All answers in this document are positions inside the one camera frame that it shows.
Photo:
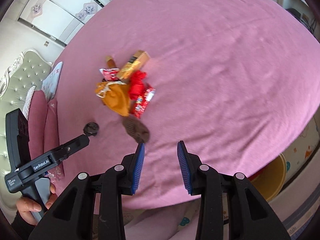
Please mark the tufted grey headboard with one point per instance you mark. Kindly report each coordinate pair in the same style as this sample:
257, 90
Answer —
28, 70

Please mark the dark grey balled sock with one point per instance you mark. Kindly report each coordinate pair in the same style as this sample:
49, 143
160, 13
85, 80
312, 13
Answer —
91, 129

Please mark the white wardrobe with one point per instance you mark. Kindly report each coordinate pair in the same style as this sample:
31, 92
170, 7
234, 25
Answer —
60, 19

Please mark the floral white pillow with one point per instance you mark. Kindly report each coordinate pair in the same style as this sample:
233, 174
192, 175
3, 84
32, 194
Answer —
49, 85

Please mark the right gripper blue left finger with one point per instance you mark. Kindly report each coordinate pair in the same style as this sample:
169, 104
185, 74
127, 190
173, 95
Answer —
137, 165

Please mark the yellow trash bin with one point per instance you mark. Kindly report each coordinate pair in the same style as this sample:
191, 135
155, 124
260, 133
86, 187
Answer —
270, 179

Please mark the brown balled sock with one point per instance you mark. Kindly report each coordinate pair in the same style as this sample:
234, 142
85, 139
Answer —
136, 129

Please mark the red white chip bag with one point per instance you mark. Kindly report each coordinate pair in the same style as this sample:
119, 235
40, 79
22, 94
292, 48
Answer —
110, 74

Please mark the person's left hand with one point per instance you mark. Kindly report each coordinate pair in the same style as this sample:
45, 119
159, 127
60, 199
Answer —
26, 206

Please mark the orange drawstring pouch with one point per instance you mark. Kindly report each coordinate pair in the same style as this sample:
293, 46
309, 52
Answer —
115, 95

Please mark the gold cardboard box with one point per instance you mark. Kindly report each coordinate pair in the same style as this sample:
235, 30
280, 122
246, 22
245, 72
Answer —
136, 61

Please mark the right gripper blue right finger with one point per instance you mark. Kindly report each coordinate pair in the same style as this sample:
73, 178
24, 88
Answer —
185, 166

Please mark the red snack wrapper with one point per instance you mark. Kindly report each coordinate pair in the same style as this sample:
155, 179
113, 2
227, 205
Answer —
142, 101

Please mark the red cloth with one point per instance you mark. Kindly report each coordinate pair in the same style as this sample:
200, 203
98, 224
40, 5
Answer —
137, 86

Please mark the pink pillow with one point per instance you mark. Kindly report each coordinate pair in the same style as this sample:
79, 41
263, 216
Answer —
42, 125

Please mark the cartoon play mat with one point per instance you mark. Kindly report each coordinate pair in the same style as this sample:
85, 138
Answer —
301, 149

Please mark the amber perfume bottle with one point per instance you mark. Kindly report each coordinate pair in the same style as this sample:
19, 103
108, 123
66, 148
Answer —
110, 63

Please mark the pink bed sheet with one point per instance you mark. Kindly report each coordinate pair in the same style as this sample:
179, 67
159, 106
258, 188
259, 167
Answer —
236, 80

